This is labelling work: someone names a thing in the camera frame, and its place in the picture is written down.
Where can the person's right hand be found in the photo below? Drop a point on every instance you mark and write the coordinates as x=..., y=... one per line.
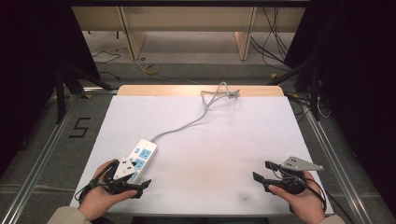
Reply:
x=306, y=205

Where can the person's left hand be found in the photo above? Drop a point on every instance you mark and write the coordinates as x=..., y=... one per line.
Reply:
x=95, y=199

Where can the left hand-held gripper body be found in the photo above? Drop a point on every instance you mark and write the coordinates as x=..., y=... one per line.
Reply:
x=124, y=169

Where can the white power strip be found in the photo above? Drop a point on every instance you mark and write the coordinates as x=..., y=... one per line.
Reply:
x=144, y=152

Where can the white table mat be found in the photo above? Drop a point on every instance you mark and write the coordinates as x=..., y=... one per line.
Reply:
x=218, y=155

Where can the beige wooden shelf unit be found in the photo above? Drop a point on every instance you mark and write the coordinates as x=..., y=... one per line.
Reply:
x=186, y=21

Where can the black metal stand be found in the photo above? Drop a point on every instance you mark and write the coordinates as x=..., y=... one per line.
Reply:
x=314, y=93
x=60, y=93

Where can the aluminium floor rail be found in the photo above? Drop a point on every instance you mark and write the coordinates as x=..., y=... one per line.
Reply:
x=37, y=161
x=339, y=161

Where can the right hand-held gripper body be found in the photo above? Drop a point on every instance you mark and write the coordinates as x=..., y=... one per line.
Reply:
x=294, y=183

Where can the dark curtain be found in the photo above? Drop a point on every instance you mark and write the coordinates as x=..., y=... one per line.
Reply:
x=358, y=77
x=31, y=62

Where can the yellow tape roll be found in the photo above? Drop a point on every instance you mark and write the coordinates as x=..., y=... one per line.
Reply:
x=152, y=69

